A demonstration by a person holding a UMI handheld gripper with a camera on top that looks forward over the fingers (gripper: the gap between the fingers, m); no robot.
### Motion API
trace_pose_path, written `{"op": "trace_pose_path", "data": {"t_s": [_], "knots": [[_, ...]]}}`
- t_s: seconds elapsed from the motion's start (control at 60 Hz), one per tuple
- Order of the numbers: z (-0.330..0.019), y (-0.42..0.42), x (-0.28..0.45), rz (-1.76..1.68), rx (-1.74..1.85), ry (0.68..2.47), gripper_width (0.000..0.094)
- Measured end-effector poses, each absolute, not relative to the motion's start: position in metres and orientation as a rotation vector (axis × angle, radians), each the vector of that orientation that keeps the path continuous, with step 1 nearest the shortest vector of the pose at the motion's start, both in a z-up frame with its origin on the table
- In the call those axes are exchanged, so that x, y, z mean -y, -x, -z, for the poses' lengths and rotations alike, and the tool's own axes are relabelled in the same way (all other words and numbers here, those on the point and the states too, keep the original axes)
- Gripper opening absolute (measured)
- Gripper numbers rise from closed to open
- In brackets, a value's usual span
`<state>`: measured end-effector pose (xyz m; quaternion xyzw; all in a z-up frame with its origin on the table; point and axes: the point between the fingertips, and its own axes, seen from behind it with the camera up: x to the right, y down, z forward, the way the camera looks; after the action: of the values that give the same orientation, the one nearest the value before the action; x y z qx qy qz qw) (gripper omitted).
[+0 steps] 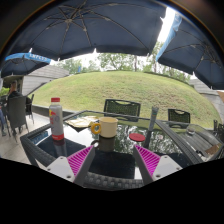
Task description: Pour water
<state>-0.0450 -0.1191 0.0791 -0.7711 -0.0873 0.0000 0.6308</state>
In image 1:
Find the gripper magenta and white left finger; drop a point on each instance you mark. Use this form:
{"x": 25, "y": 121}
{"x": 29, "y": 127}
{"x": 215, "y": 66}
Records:
{"x": 73, "y": 168}

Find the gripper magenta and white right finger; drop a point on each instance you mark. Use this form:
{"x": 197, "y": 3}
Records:
{"x": 152, "y": 166}

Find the red round bottle lid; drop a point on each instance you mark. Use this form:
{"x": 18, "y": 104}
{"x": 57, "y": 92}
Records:
{"x": 137, "y": 137}

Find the black wicker glass-top table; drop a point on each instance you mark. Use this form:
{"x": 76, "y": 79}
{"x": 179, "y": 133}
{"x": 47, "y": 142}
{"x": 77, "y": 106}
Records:
{"x": 114, "y": 166}

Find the glass ashtray on right table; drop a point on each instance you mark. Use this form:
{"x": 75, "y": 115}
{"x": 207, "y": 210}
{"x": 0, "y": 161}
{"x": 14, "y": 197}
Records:
{"x": 190, "y": 130}

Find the neighbouring grey table right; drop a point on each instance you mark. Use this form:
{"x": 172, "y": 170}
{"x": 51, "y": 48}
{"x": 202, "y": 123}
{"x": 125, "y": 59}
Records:
{"x": 203, "y": 146}

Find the black wicker chair right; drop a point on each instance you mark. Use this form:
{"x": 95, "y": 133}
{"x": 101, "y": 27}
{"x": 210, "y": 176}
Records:
{"x": 178, "y": 115}

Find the black wicker chair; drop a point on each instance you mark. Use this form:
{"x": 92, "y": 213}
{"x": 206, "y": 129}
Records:
{"x": 129, "y": 109}
{"x": 17, "y": 112}
{"x": 178, "y": 115}

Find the grey umbrella pole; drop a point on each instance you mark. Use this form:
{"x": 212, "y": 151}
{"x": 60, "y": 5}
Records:
{"x": 151, "y": 126}

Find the silver bottle with red cap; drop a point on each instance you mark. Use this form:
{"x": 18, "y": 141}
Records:
{"x": 56, "y": 119}

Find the black wicker chair centre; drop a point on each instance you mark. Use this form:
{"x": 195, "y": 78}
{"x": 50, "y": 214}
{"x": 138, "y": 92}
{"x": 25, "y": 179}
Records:
{"x": 129, "y": 109}

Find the black wicker chair left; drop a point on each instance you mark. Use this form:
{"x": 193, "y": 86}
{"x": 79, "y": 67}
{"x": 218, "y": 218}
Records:
{"x": 17, "y": 112}

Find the seated person in black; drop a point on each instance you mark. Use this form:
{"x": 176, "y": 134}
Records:
{"x": 13, "y": 90}

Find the left blue patio umbrella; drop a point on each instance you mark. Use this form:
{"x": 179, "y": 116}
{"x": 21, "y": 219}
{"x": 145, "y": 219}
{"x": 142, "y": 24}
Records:
{"x": 23, "y": 64}

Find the right navy patio umbrella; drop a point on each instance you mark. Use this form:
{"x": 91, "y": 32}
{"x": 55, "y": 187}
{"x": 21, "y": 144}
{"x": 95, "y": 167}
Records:
{"x": 187, "y": 49}

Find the large navy patio umbrella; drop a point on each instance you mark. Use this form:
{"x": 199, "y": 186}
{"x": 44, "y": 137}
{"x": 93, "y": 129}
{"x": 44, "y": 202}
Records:
{"x": 66, "y": 28}

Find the cream mug with yellow handle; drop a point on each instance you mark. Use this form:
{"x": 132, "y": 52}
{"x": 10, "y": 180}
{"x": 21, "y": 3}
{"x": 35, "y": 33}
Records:
{"x": 105, "y": 127}

